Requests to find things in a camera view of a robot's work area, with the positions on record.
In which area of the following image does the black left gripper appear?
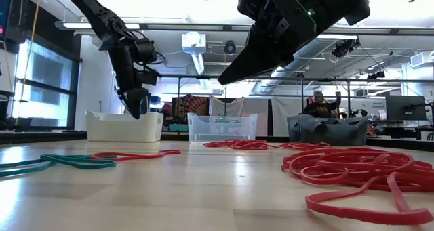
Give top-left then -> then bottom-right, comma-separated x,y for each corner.
108,42 -> 162,120

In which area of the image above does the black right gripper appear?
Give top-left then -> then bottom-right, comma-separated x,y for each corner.
218,0 -> 371,85

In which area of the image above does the single red rubber band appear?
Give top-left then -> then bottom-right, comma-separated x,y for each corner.
91,148 -> 182,163

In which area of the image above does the red rubber band pile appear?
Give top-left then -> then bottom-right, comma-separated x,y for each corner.
202,138 -> 279,151
278,141 -> 333,150
281,146 -> 434,227

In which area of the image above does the teal rubber band pile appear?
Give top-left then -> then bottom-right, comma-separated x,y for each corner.
0,152 -> 118,178

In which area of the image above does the blue machine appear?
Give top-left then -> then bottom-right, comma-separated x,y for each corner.
139,93 -> 163,115

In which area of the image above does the black round ceiling device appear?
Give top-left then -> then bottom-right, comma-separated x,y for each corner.
223,39 -> 237,56

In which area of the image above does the white plastic basket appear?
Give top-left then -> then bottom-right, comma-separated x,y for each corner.
85,110 -> 164,143

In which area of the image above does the white hanging sheet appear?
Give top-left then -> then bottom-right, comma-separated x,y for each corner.
271,97 -> 304,117
208,96 -> 245,117

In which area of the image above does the white ceiling unit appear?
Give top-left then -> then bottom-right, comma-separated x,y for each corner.
180,31 -> 207,55

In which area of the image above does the person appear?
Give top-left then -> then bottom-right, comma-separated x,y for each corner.
302,90 -> 342,119

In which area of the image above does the clear plastic basket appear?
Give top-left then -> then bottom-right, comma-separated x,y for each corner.
186,112 -> 258,144

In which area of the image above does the black framed window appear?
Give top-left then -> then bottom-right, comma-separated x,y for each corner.
12,37 -> 81,130

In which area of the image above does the grey plastic basket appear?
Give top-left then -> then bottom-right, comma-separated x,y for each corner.
287,114 -> 370,146

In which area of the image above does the black metal railing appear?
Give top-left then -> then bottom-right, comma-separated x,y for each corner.
154,74 -> 434,137

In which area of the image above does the black background monitor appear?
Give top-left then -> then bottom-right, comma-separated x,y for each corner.
385,95 -> 427,121

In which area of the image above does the desk computer monitor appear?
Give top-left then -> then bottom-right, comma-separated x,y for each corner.
0,0 -> 16,45

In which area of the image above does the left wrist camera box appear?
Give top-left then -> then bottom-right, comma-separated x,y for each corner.
134,37 -> 159,65

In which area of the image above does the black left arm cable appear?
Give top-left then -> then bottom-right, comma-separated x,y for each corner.
135,29 -> 167,66

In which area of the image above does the colourful wall tapestry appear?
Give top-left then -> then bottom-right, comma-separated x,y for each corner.
170,94 -> 210,123

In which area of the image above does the yellow cable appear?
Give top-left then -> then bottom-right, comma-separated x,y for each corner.
15,0 -> 42,119

